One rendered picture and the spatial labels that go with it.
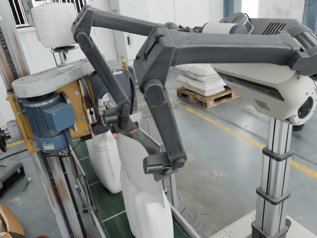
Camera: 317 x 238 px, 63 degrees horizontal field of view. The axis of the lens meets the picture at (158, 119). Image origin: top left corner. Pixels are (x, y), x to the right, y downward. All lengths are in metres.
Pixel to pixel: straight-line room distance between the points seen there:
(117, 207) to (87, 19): 1.31
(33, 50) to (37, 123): 2.92
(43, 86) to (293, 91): 0.91
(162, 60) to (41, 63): 3.64
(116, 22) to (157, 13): 5.05
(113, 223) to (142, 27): 1.24
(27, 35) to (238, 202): 3.29
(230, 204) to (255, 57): 1.90
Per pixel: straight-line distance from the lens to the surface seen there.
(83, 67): 1.29
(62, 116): 1.13
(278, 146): 1.32
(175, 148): 0.81
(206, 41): 0.56
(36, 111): 1.19
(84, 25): 1.01
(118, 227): 1.80
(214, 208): 2.37
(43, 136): 1.24
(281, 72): 0.94
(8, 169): 3.19
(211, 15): 6.95
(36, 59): 4.09
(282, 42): 0.66
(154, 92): 0.55
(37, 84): 1.12
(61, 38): 1.13
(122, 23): 1.06
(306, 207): 2.53
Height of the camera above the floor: 1.68
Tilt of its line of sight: 25 degrees down
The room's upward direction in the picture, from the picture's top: 7 degrees counter-clockwise
